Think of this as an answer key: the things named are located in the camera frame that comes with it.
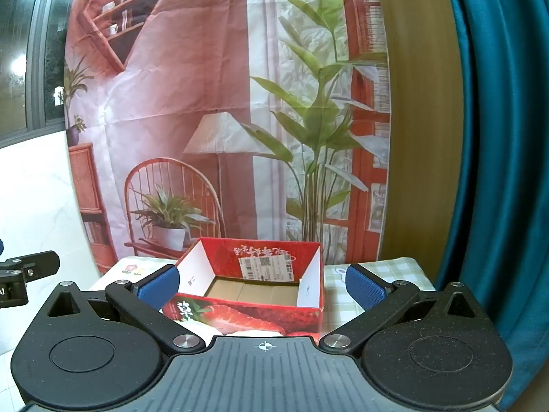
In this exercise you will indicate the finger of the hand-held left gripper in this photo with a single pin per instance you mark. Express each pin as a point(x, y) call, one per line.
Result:
point(36, 264)

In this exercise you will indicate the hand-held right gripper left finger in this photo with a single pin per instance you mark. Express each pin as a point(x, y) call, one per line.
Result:
point(158, 285)

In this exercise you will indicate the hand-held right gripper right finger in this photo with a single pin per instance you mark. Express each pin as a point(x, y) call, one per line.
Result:
point(364, 287)

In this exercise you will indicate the red strawberry print cardboard box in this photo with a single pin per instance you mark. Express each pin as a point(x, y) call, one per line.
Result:
point(257, 313)

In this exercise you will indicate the green checked printed tablecloth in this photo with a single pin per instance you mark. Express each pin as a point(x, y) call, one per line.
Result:
point(407, 268)

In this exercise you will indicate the teal curtain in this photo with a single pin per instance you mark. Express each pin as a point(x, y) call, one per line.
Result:
point(506, 137)

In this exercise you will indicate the window with grey frame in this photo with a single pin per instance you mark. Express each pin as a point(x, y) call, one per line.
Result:
point(25, 51)

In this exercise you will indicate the printed room scene wall poster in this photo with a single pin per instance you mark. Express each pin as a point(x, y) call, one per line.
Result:
point(193, 73)

